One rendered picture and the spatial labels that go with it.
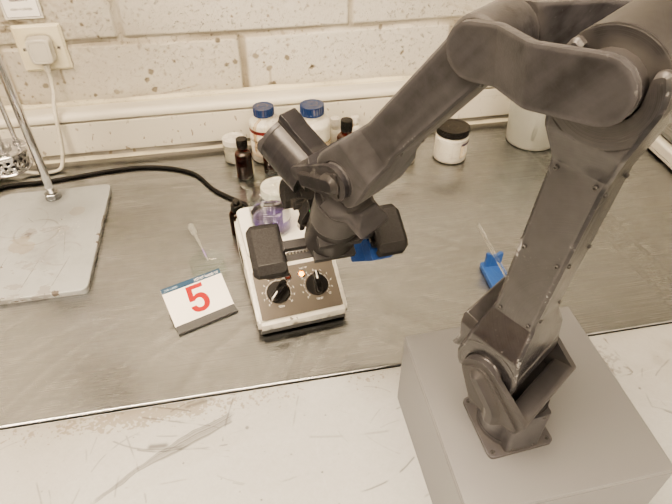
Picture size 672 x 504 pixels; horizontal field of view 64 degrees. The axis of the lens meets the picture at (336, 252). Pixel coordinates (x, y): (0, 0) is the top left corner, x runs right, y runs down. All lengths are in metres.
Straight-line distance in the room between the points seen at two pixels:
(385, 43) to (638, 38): 0.96
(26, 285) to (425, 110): 0.72
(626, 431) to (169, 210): 0.79
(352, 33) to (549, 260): 0.89
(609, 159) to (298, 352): 0.53
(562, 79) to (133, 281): 0.74
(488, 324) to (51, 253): 0.75
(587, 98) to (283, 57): 0.94
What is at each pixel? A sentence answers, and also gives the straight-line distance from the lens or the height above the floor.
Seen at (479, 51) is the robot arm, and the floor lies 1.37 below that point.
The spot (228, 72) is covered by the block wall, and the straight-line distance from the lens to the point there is 1.19.
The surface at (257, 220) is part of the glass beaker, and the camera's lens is 0.78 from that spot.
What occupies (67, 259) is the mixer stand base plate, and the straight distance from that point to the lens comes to 0.97.
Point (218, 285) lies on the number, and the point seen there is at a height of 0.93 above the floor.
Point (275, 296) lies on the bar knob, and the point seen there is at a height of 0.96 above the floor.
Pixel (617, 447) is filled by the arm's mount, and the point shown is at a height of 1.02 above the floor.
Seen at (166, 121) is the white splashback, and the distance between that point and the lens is 1.19.
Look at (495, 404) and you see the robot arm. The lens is 0.48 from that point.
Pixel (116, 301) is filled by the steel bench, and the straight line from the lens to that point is 0.88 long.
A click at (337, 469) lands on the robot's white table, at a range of 0.66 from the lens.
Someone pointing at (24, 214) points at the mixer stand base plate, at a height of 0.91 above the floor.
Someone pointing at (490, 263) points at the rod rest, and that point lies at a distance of 0.89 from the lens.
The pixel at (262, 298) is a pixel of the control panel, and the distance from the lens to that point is 0.76.
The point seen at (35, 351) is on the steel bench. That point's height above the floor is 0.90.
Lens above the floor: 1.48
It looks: 40 degrees down
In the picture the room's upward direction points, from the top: straight up
